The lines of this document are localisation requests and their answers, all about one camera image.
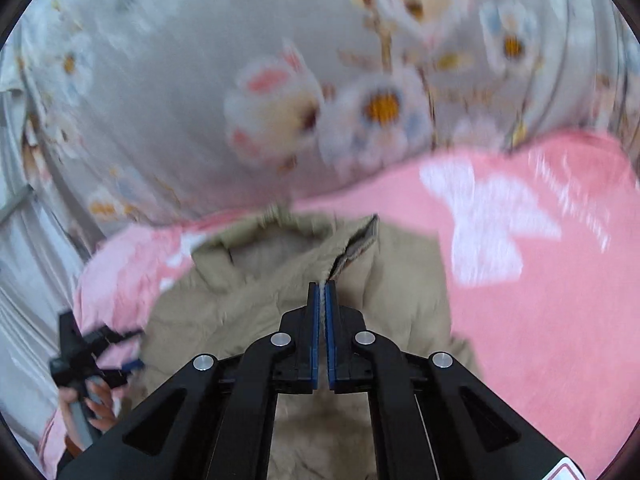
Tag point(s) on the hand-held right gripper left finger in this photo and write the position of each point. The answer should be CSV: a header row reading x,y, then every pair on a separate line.
x,y
314,340

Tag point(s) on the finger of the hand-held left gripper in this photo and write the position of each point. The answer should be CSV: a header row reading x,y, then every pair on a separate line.
x,y
127,367
120,336

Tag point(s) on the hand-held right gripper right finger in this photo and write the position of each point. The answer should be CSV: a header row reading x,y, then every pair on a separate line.
x,y
330,340

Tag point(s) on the tan puffer jacket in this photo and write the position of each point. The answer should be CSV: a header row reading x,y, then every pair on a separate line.
x,y
240,290

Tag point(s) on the person's left hand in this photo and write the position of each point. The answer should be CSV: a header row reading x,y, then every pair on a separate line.
x,y
102,405

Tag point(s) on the white satin curtain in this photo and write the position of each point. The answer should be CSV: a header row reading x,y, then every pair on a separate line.
x,y
30,285

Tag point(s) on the pink printed blanket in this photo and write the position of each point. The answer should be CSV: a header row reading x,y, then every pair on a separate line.
x,y
525,320

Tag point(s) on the grey floral quilt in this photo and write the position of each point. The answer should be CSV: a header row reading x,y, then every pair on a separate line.
x,y
200,85

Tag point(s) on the grey metal frame tube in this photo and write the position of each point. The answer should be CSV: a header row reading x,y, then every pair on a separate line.
x,y
15,203

